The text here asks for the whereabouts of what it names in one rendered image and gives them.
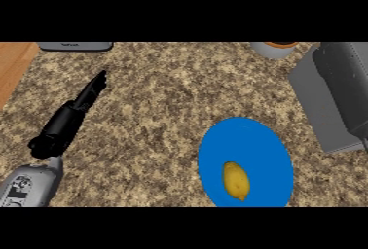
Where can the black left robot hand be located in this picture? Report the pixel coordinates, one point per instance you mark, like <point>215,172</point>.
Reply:
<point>65,123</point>

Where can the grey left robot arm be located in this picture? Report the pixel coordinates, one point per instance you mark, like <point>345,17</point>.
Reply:
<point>32,186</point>

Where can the blue plate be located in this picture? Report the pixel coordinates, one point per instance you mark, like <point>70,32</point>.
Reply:
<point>249,146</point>

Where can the grey flat appliance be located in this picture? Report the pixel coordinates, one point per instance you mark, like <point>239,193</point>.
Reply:
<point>76,46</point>

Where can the yellow lemon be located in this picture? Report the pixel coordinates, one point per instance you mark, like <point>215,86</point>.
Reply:
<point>237,181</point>

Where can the grey cup with orange rim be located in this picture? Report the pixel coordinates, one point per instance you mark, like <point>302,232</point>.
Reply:
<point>274,49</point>

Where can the dark grey appliance part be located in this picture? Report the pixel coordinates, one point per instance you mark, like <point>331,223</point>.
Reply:
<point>345,84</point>

